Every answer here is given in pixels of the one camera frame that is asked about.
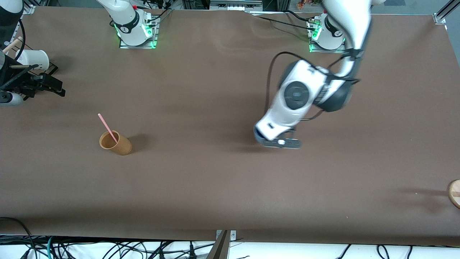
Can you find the round wooden disc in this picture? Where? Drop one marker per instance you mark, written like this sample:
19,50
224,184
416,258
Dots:
455,193

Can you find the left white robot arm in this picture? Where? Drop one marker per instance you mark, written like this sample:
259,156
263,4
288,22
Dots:
287,115

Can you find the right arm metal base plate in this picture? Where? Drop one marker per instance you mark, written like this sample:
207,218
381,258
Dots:
154,39

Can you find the grey metal beam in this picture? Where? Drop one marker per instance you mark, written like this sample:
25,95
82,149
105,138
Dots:
220,248

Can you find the orange patterned object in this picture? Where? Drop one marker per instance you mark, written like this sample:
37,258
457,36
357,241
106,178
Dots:
305,3

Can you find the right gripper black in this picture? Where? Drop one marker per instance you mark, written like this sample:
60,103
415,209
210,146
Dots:
22,87

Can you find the wooden stick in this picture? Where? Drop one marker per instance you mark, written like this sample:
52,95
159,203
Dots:
12,44

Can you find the aluminium frame profile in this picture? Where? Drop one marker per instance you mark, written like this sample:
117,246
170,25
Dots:
28,9
440,17

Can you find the grey equipment box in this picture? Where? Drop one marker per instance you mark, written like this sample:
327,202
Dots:
235,5

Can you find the brown paper cup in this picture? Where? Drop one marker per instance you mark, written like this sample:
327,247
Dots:
122,145

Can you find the silver bracket plate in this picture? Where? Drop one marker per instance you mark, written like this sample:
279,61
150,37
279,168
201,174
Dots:
233,235

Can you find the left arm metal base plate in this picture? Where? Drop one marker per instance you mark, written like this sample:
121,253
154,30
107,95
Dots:
325,51

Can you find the pink chopstick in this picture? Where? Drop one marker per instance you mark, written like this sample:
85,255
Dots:
107,126

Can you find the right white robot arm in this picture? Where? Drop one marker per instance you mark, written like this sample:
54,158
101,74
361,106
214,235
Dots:
129,25

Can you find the white paper cup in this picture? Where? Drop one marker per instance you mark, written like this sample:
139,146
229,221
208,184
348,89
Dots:
34,59

